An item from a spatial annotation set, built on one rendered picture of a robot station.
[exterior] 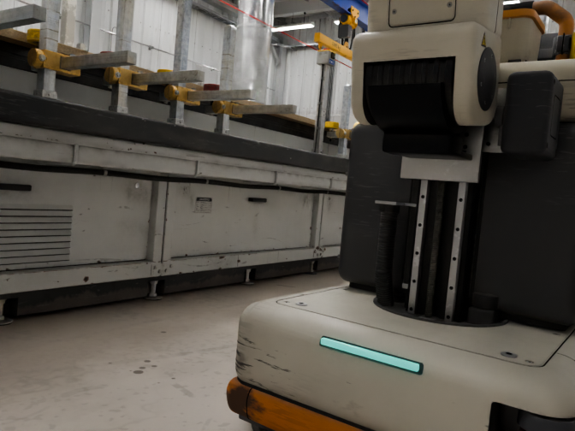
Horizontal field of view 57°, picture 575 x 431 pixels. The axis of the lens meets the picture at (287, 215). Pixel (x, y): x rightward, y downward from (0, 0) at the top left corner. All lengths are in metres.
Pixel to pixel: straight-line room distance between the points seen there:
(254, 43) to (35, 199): 5.69
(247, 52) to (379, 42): 6.38
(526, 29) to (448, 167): 0.35
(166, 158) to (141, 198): 0.29
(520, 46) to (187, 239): 1.62
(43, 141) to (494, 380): 1.32
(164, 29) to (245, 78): 4.82
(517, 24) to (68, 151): 1.24
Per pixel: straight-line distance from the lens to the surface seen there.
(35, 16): 1.32
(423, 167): 1.12
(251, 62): 7.29
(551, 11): 1.44
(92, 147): 1.77
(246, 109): 2.13
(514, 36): 1.27
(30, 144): 1.66
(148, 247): 2.24
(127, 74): 1.82
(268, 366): 1.05
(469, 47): 0.92
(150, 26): 11.62
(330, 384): 0.98
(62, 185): 1.98
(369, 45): 0.99
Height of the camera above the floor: 0.51
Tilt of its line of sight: 3 degrees down
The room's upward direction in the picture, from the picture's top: 5 degrees clockwise
